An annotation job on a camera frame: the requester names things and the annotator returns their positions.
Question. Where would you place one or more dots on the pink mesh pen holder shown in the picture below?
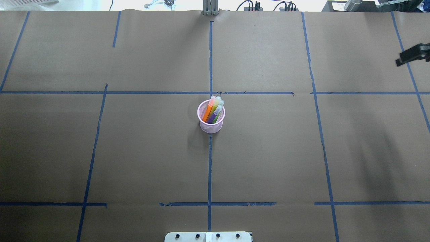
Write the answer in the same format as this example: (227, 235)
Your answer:
(206, 127)

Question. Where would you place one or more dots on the green highlighter pen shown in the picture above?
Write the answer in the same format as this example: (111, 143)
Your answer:
(221, 103)

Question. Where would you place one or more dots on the metal cup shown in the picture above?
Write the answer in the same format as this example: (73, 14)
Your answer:
(352, 5)

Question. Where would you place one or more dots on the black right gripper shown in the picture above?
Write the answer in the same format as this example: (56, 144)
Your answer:
(412, 54)

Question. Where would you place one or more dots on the orange highlighter pen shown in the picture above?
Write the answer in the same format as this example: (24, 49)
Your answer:
(208, 108)

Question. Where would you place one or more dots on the yellow highlighter pen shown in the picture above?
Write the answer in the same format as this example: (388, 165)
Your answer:
(215, 104)

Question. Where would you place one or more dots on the aluminium frame post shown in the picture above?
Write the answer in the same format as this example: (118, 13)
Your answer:
(210, 7)

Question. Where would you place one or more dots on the purple highlighter pen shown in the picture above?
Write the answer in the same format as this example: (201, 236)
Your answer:
(214, 115)

